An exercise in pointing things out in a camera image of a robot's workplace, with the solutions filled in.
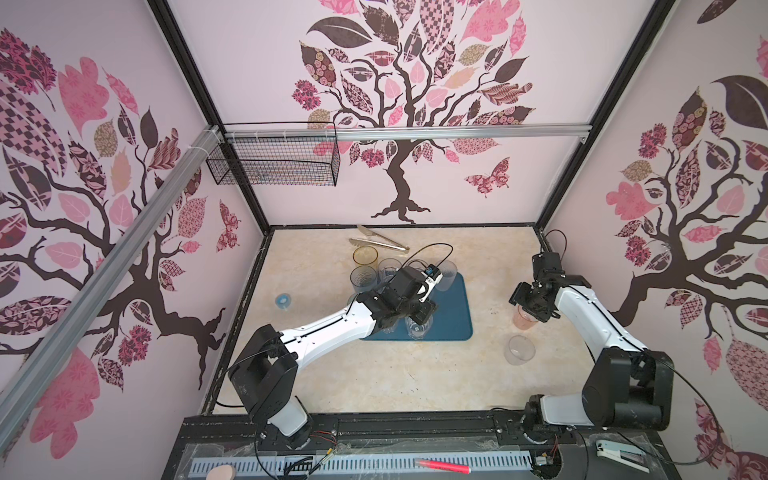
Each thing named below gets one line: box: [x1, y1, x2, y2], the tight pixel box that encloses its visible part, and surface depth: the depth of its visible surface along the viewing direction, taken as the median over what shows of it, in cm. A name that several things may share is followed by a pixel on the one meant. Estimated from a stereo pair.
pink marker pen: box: [415, 458, 471, 474], surface depth 71 cm
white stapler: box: [595, 440, 650, 474], surface depth 70 cm
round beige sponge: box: [207, 464, 236, 480], surface depth 70 cm
